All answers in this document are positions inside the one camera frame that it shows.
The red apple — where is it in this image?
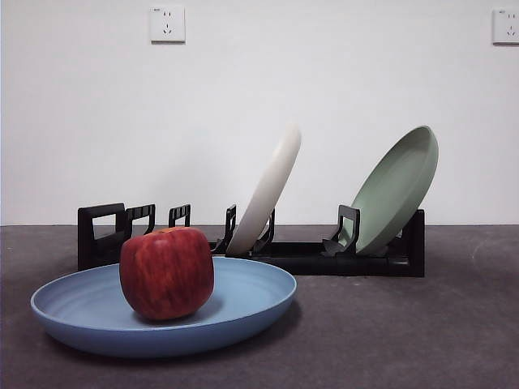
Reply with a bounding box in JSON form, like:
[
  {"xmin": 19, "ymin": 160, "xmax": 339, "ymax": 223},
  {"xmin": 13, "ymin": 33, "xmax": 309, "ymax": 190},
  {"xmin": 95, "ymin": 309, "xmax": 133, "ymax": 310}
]
[{"xmin": 118, "ymin": 226, "xmax": 215, "ymax": 322}]

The blue plate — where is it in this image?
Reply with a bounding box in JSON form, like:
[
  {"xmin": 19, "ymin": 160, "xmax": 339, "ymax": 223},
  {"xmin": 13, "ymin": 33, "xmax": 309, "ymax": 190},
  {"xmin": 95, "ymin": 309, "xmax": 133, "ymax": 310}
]
[{"xmin": 30, "ymin": 255, "xmax": 298, "ymax": 359}]

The white plate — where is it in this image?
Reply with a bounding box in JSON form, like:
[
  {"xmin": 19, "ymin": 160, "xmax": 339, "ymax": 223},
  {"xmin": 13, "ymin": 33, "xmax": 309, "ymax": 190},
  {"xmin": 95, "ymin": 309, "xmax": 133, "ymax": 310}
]
[{"xmin": 225, "ymin": 122, "xmax": 302, "ymax": 256}]

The black plate rack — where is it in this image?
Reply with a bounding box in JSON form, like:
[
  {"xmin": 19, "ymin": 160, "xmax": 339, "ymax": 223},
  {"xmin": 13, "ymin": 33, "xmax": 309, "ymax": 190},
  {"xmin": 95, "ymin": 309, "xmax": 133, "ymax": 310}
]
[{"xmin": 76, "ymin": 202, "xmax": 426, "ymax": 279}]

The green plate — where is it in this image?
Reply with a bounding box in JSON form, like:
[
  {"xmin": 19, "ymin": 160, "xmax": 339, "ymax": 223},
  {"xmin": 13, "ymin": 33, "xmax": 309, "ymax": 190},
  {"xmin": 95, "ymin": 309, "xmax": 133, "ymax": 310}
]
[{"xmin": 349, "ymin": 125, "xmax": 440, "ymax": 257}]

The white wall socket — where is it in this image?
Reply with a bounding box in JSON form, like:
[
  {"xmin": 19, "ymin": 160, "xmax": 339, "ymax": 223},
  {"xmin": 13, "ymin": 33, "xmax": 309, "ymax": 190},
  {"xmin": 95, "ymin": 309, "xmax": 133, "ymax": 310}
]
[
  {"xmin": 491, "ymin": 7, "xmax": 519, "ymax": 45},
  {"xmin": 150, "ymin": 4, "xmax": 187, "ymax": 45}
]

